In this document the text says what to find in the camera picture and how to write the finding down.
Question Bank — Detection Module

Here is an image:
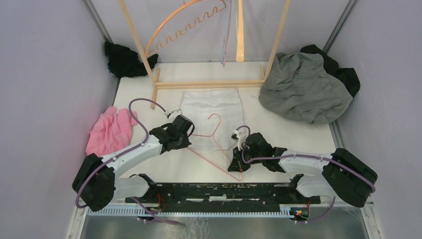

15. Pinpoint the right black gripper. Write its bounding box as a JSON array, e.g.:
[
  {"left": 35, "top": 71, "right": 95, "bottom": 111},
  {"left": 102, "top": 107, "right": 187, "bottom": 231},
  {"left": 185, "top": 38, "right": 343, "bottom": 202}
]
[{"left": 228, "top": 144, "right": 264, "bottom": 172}]

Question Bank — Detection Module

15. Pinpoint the pink wire hanger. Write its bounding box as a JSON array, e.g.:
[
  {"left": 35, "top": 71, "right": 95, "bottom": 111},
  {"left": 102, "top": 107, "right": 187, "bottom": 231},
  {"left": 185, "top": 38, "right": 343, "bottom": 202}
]
[{"left": 188, "top": 113, "right": 244, "bottom": 182}]

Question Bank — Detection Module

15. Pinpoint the white skirt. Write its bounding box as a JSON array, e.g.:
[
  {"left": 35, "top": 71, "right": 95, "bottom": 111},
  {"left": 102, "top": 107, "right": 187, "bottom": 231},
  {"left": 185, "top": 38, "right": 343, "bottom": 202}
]
[{"left": 180, "top": 89, "right": 245, "bottom": 152}]

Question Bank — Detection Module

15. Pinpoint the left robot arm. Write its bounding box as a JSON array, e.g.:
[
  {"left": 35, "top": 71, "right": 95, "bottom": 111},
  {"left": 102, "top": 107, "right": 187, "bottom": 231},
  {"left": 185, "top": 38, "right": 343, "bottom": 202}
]
[{"left": 72, "top": 115, "right": 194, "bottom": 212}]

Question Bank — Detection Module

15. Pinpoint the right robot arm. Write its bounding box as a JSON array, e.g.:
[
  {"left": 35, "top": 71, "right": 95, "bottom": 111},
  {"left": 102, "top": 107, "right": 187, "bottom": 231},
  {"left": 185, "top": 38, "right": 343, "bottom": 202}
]
[{"left": 228, "top": 130, "right": 378, "bottom": 208}]

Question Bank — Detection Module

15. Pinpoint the orange plastic hanger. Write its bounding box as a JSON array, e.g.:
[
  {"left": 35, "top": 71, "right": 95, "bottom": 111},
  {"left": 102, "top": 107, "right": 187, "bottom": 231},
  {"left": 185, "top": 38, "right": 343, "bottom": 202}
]
[{"left": 144, "top": 0, "right": 228, "bottom": 56}]

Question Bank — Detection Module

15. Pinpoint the wooden hanger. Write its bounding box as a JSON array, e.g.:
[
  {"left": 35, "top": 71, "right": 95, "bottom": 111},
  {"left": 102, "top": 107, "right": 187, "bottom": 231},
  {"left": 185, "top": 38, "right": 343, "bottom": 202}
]
[{"left": 236, "top": 0, "right": 245, "bottom": 63}]

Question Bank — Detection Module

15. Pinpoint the wooden clothes rack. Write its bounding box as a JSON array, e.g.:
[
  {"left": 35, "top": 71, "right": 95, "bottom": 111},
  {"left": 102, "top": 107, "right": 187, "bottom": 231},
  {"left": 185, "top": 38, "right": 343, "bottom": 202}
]
[{"left": 118, "top": 0, "right": 291, "bottom": 101}]

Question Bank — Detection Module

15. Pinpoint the pink garment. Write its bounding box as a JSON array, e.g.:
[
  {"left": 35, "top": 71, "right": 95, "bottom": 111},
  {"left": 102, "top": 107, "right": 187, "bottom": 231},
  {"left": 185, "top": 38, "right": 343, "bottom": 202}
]
[{"left": 85, "top": 106, "right": 136, "bottom": 156}]

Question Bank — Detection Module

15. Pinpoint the black garment left corner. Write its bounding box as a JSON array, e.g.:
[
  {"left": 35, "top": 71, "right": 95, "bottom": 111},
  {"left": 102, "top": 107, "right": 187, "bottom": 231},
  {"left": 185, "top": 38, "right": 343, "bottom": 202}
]
[{"left": 104, "top": 41, "right": 148, "bottom": 78}]

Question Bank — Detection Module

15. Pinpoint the black garment corner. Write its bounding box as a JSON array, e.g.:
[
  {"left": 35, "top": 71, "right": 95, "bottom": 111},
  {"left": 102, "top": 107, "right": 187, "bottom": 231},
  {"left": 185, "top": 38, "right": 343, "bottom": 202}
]
[
  {"left": 104, "top": 41, "right": 148, "bottom": 78},
  {"left": 300, "top": 44, "right": 361, "bottom": 97}
]

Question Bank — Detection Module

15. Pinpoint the grey garment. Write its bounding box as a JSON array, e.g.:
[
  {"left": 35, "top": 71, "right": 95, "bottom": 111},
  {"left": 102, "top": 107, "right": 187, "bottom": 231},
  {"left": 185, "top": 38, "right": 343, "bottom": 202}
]
[{"left": 259, "top": 52, "right": 353, "bottom": 124}]

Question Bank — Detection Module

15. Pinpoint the black garment right corner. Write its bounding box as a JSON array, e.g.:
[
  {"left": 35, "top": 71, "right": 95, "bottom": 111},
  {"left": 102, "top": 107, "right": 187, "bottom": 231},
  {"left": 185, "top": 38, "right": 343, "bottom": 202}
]
[{"left": 300, "top": 44, "right": 361, "bottom": 97}]

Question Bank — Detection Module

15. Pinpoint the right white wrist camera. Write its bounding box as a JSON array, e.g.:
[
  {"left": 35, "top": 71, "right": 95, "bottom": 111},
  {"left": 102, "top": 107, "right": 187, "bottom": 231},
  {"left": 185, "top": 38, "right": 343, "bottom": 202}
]
[{"left": 231, "top": 129, "right": 248, "bottom": 151}]

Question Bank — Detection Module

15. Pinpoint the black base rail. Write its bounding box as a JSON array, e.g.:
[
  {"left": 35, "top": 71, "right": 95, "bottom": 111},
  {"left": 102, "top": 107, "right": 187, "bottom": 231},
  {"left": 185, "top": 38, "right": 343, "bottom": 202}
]
[{"left": 138, "top": 183, "right": 321, "bottom": 213}]

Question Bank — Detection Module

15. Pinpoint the white cable duct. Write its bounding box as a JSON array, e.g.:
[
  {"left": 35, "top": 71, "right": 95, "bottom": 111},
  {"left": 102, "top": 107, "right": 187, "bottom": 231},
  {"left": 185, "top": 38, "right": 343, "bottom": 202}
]
[{"left": 87, "top": 205, "right": 299, "bottom": 219}]

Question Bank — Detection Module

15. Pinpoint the blue wire hanger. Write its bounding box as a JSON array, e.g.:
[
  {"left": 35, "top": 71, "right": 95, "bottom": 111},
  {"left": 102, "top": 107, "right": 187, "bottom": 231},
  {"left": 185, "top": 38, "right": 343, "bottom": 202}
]
[{"left": 220, "top": 0, "right": 232, "bottom": 65}]

